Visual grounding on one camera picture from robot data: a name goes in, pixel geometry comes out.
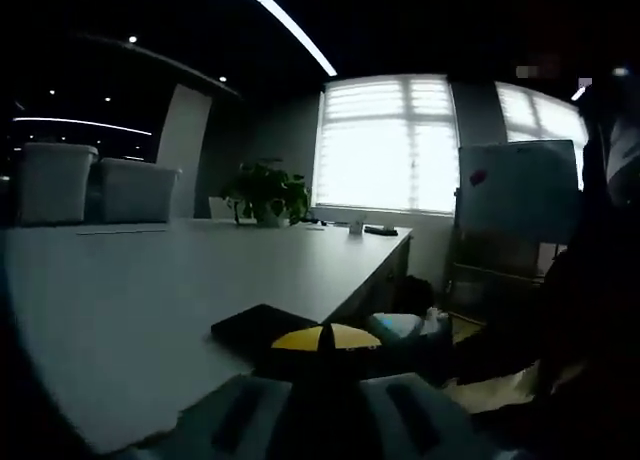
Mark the whiteboard on stand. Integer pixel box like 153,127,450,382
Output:
447,138,586,331

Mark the white plastic storage box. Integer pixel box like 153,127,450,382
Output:
89,158,182,225
13,142,100,226

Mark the black backpack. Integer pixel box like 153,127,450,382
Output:
399,274,436,315

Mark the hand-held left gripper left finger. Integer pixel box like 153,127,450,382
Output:
119,326,324,460

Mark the black case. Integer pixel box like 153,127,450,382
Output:
209,303,321,359

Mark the window with white blinds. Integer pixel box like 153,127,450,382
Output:
313,74,460,216
494,79,591,191

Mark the long white flat strip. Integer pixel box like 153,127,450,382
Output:
77,227,169,237

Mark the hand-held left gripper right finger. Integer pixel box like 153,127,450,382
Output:
322,323,519,460

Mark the potted green plant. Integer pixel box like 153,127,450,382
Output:
219,157,314,229

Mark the white square column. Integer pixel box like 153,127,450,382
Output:
155,83,214,221

